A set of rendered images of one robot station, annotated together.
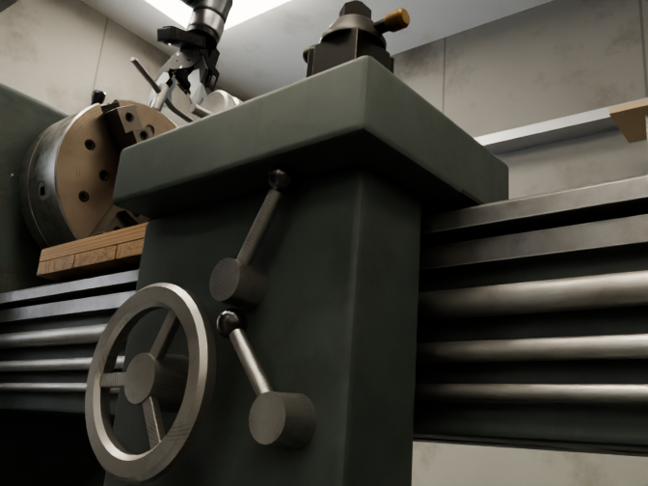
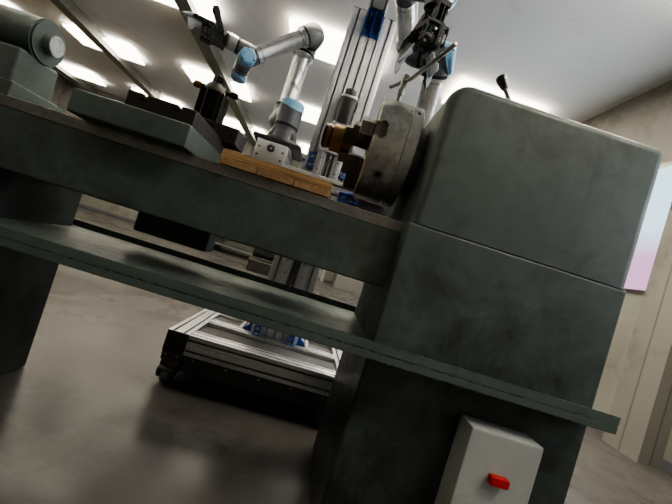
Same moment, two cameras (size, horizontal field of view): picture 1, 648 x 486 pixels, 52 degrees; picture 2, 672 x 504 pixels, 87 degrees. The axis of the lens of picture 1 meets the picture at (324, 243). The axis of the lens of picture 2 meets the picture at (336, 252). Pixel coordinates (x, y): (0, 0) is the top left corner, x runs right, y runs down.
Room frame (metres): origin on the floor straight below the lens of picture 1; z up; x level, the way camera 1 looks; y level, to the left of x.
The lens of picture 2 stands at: (1.92, -0.43, 0.71)
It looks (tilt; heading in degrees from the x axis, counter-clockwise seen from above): 1 degrees up; 137
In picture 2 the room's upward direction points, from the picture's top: 18 degrees clockwise
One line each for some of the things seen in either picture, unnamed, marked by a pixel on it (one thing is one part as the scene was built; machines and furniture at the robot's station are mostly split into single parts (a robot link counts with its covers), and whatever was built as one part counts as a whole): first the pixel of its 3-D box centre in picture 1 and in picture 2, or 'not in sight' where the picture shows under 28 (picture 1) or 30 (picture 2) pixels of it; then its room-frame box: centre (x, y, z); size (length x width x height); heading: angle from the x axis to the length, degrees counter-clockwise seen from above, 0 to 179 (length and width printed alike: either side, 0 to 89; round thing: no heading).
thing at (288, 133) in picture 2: not in sight; (283, 135); (0.39, 0.45, 1.21); 0.15 x 0.15 x 0.10
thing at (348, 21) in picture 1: (353, 38); (216, 90); (0.69, -0.02, 1.14); 0.08 x 0.08 x 0.03
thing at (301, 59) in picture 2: not in sight; (294, 81); (0.26, 0.49, 1.54); 0.15 x 0.12 x 0.55; 162
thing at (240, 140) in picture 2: not in sight; (211, 132); (0.71, 0.00, 1.00); 0.20 x 0.10 x 0.05; 49
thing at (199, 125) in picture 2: not in sight; (191, 136); (0.74, -0.06, 0.95); 0.43 x 0.18 x 0.04; 139
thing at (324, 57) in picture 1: (349, 89); (211, 108); (0.70, -0.02, 1.07); 0.07 x 0.07 x 0.10; 49
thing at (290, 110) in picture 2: not in sight; (290, 113); (0.38, 0.45, 1.33); 0.13 x 0.12 x 0.14; 162
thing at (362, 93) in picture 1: (400, 232); (173, 149); (0.69, -0.08, 0.90); 0.53 x 0.30 x 0.06; 139
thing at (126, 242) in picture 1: (202, 281); (283, 186); (0.97, 0.17, 0.89); 0.36 x 0.30 x 0.04; 139
